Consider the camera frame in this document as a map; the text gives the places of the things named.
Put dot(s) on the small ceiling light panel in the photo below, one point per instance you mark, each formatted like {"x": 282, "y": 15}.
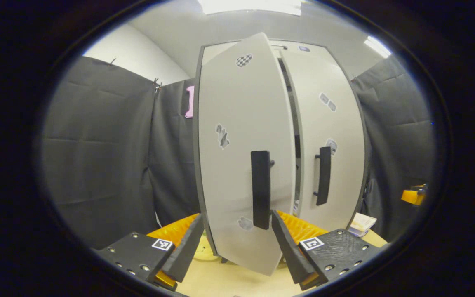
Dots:
{"x": 377, "y": 46}

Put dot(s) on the beige book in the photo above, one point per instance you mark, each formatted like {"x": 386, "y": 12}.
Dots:
{"x": 363, "y": 222}

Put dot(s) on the small yellow object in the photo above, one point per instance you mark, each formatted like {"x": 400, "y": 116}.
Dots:
{"x": 204, "y": 249}

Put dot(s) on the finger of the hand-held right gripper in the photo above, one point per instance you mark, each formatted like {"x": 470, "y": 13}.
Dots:
{"x": 412, "y": 196}

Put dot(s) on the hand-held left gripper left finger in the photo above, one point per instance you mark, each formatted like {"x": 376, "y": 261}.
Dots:
{"x": 188, "y": 251}

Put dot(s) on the large ceiling light panel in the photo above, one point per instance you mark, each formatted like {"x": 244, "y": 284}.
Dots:
{"x": 254, "y": 6}

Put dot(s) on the black backdrop cloth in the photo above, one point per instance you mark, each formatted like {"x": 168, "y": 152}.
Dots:
{"x": 97, "y": 165}
{"x": 398, "y": 136}

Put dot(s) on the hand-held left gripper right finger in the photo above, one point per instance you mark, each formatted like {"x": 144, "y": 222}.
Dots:
{"x": 289, "y": 251}

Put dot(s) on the grey shoe cabinet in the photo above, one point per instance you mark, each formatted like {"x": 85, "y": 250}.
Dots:
{"x": 297, "y": 152}

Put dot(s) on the grey shoe cabinet door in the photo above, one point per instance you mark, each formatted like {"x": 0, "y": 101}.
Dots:
{"x": 237, "y": 165}
{"x": 340, "y": 123}

